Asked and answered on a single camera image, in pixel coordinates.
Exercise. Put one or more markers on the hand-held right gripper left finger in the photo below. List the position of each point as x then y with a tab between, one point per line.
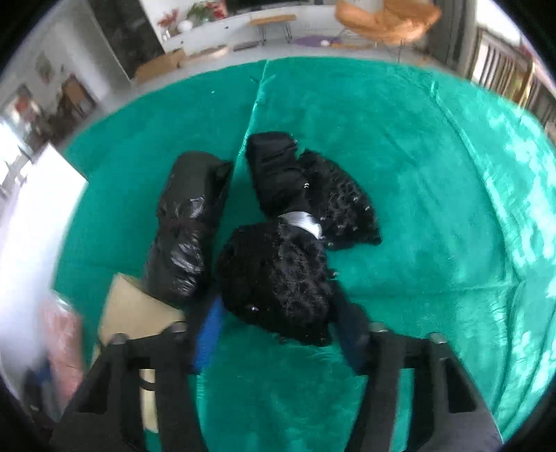
210	337

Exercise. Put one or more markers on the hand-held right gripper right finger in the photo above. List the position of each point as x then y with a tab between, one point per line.
352	341

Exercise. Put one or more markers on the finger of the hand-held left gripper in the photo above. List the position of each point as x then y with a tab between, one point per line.
40	387

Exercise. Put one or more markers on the pink face mask packet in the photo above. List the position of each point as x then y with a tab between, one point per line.
63	339

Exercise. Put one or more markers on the black curly hairpiece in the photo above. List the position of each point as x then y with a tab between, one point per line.
273	282
341	204

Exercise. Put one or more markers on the folded beige cloth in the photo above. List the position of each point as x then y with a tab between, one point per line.
130	308

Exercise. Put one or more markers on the black plastic bag roll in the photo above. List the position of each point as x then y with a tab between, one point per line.
186	226

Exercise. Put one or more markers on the white board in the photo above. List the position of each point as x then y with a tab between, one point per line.
30	243

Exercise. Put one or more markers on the green tablecloth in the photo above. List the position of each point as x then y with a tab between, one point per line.
412	195

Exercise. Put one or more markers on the black cloth with silver label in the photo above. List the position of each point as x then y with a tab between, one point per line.
271	174

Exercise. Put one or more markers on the purple floor mat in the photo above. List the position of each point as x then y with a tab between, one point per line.
315	41

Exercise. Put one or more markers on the white television cabinet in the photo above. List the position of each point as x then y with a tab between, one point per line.
217	30

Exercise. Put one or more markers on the round white vase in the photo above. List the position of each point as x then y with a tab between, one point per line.
185	26

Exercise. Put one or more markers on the wooden dining chair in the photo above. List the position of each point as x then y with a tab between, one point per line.
499	65

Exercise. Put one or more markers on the dark glass cabinet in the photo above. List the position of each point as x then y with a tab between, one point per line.
126	34

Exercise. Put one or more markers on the red flowers in vase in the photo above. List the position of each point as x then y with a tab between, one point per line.
167	21

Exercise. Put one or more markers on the orange lounge chair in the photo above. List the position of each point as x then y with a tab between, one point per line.
382	21

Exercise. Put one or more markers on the wooden stool with metal legs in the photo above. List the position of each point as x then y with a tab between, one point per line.
271	21

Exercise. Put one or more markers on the leafy green plant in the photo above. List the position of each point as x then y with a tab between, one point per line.
202	11

